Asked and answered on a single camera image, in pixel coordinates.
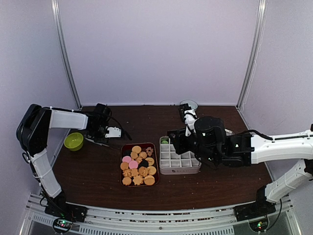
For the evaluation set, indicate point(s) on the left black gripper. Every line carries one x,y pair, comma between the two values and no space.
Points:
98,139

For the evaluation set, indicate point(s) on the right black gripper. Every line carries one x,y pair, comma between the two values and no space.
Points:
178,144

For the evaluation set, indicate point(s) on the white handled metal tongs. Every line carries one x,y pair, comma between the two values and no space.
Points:
96,142

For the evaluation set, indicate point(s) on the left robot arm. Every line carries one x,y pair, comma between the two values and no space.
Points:
32,134

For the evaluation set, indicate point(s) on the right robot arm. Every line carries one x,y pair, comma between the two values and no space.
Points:
206,137

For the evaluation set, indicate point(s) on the white divided cookie tin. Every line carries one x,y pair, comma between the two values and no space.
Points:
171,163

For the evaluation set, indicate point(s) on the green plastic bowl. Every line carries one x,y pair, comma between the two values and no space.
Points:
74,141

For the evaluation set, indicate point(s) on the brown flower cookie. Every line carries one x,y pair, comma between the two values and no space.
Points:
149,151

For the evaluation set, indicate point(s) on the left pink round cookie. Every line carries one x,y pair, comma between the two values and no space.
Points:
126,159

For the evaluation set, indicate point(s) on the pink round cookie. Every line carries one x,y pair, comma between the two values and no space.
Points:
126,159
133,164

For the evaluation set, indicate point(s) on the pale blue ceramic bowl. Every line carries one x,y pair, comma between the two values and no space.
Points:
192,104

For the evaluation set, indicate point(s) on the top round tan cookie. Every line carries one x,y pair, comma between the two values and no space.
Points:
136,149

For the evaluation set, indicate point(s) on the black round cookie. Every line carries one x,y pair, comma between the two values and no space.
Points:
143,163

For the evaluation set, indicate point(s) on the dark red cookie tray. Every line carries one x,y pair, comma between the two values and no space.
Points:
139,167

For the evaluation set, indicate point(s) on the right pink round cookie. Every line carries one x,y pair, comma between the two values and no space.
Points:
133,164

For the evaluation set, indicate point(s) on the large round tan cookie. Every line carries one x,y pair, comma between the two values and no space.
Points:
149,180

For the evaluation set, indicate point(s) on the swirl butter cookie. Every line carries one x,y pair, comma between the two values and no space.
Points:
127,173

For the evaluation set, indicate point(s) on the bottom left round cookie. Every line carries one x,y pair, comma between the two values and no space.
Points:
126,181

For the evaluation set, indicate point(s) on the leaf shaped tan cookie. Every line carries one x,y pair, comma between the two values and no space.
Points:
138,180

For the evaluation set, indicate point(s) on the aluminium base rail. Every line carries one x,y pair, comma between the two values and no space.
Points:
209,221

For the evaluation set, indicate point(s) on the right aluminium frame post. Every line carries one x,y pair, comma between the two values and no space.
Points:
256,42

